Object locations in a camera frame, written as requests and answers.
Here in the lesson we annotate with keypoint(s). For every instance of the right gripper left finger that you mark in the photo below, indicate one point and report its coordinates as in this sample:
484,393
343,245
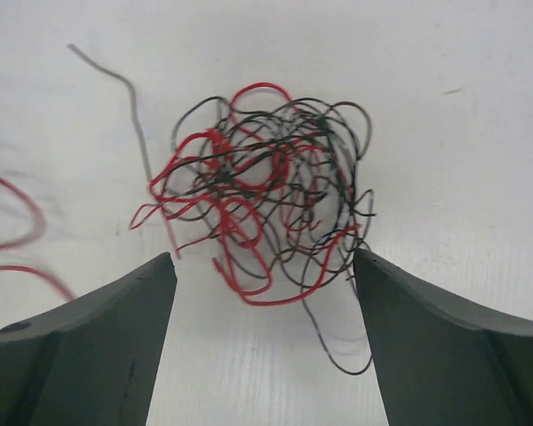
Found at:
92,361

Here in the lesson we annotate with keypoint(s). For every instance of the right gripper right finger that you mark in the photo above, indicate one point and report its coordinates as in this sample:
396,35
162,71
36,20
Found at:
441,359

